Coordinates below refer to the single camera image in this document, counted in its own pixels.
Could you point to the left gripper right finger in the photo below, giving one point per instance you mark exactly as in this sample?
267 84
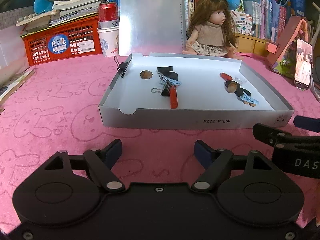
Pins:
216 164

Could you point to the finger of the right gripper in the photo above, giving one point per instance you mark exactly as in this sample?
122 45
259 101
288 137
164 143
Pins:
307 123
272 136

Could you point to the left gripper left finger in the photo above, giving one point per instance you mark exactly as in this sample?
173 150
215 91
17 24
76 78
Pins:
100 163

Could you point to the brown nut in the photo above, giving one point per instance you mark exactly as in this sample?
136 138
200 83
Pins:
232 87

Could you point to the clear plastic round lid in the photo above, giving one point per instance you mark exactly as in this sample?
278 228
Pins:
239 81

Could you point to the large black binder clip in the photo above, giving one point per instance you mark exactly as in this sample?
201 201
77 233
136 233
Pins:
165 90

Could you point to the small blue hair clip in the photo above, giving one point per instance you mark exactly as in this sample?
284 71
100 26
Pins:
164 79

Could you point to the brown walnut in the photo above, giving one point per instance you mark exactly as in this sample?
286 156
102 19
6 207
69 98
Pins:
146 74

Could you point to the black ring lid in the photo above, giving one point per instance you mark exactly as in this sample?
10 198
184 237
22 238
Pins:
164 69

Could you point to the black round puck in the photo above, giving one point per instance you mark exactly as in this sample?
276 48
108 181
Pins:
240 91

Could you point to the black oval stone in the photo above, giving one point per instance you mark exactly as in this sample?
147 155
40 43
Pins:
171 75

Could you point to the pink house phone stand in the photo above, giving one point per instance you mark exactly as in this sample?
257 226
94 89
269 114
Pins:
281 57

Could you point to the smartphone on stand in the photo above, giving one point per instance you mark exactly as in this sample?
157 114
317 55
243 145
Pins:
303 67

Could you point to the grey cardboard box tray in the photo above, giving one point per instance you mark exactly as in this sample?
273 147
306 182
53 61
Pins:
203 100

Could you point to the binder clip on box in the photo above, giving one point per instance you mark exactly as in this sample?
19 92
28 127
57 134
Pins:
122 67

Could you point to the row of shelf books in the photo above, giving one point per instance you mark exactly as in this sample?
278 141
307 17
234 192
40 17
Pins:
251 17

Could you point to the book at left edge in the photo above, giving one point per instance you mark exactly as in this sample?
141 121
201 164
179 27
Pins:
10 87

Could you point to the brown haired doll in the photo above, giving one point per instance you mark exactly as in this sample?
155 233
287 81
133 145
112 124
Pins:
211 31

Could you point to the red plastic basket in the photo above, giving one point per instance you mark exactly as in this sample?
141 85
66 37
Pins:
68 40

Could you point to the white paper cup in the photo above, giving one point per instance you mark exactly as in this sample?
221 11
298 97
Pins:
109 41

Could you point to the red soda can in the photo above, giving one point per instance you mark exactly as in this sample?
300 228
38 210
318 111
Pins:
108 15

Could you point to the translucent clipboard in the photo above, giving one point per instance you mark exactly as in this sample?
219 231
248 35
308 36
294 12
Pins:
151 26

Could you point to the stack of books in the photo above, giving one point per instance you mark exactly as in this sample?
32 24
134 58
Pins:
62 11

